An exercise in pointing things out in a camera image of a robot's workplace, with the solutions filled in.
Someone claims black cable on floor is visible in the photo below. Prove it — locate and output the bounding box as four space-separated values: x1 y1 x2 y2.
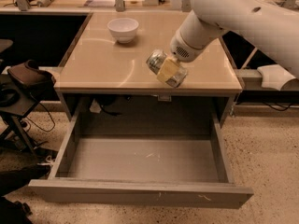
24 101 57 133

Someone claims open grey top drawer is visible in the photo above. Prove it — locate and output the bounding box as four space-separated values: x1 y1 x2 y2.
28 96 255 209

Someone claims white rod with black tip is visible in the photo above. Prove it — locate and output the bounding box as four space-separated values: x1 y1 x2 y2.
241 47 258 69

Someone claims crushed silver 7up can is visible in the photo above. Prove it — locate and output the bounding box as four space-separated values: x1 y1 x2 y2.
146 49 188 88

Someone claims black side stand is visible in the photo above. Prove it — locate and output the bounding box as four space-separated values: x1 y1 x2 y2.
0 74 38 155

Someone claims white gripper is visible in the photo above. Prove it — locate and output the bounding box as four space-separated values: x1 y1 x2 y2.
157 31 203 84

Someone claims brown cushioned headset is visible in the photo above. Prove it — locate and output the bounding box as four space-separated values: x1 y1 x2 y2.
7 60 55 96

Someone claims grey cabinet with beige top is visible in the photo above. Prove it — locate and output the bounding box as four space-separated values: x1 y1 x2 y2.
55 10 242 117

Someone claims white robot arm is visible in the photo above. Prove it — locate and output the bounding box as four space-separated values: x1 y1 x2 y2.
170 0 299 77

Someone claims white ceramic bowl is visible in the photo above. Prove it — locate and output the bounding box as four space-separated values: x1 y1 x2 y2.
107 18 139 44

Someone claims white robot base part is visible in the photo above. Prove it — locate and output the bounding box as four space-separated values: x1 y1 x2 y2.
257 64 295 91

